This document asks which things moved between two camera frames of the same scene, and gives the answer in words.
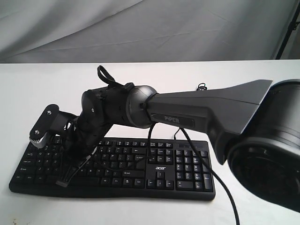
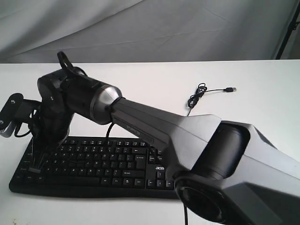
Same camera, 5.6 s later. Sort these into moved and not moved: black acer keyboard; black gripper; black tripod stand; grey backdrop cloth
Moved: black gripper
Not moved: black acer keyboard; grey backdrop cloth; black tripod stand
